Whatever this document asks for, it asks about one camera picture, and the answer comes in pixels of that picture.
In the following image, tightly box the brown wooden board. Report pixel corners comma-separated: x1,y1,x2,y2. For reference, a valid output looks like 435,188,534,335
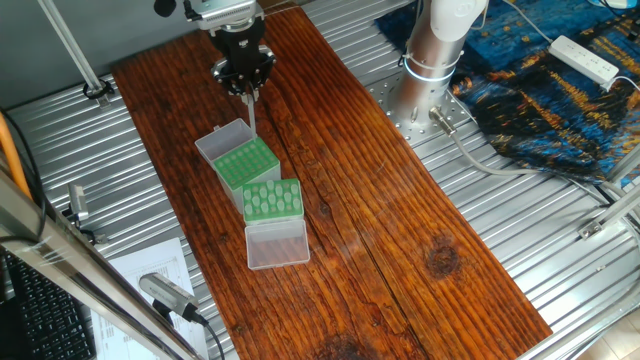
110,4,554,360

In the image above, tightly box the printed white paper sheet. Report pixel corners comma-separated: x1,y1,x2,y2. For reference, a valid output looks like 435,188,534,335
91,237,210,360

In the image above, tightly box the silver camera with black cable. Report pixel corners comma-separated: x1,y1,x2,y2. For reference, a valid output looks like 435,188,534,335
138,272,201,324

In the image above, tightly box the aluminium profile with bracket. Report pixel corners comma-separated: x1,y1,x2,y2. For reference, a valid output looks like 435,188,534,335
577,185,640,241

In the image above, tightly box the aluminium profile bar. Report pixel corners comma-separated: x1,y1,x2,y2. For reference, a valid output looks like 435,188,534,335
604,144,640,185

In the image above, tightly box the white power strip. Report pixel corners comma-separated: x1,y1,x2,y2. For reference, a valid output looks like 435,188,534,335
548,34,621,92

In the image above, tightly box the white power strip cable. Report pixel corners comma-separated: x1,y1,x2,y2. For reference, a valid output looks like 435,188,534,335
607,74,640,94

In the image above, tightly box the pale blue plastic object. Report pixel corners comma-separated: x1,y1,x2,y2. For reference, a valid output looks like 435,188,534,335
588,0,640,10

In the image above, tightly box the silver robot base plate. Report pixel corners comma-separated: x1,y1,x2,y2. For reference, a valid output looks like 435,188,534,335
367,69,479,147

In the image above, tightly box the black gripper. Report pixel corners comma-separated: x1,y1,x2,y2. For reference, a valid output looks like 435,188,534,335
210,24,277,101

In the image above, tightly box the thin white cable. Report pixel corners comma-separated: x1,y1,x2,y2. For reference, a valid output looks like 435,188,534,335
502,0,554,45

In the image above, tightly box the black keyboard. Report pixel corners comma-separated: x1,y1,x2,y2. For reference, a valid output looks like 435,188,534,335
0,249,97,360

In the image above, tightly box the grey robot cable with connector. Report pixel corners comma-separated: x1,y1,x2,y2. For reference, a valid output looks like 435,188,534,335
428,106,640,226

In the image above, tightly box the aluminium post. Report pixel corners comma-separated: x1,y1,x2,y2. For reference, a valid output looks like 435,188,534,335
37,0,114,109

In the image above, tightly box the silver camera on stand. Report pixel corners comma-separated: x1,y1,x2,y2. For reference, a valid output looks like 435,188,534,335
67,183,91,224

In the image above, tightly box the aluminium frame beam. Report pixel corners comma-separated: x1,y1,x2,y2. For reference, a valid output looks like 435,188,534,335
0,167,204,360

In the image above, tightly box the clear box with green rack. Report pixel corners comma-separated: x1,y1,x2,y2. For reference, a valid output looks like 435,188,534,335
241,178,312,272
193,118,282,214

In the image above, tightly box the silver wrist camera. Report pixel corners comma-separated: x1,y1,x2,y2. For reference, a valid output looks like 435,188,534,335
192,0,265,32

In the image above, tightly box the black cable ring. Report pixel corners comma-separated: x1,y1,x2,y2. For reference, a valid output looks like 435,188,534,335
82,78,117,101

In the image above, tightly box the blue starry painted cloth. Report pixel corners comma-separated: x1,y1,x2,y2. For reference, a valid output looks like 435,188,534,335
374,0,640,187

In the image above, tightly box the black camera cable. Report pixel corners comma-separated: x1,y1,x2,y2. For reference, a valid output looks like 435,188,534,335
192,310,226,360

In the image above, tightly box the orange tube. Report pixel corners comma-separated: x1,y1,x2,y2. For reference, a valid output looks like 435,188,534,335
0,112,32,201

